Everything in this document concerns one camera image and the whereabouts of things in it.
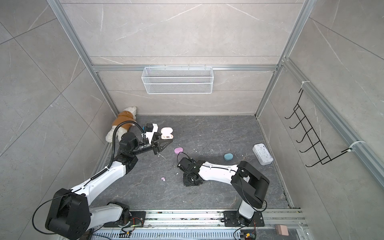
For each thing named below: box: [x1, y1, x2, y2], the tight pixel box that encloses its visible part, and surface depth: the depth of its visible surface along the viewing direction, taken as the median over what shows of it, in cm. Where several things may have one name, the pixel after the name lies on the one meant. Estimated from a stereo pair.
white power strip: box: [252, 143, 274, 166], surface depth 95 cm
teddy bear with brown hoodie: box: [105, 106, 137, 143], surface depth 109 cm
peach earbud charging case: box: [160, 126, 174, 140], surface depth 72 cm
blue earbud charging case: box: [223, 153, 234, 161], surface depth 97 cm
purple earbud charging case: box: [174, 147, 184, 155], surface depth 100 cm
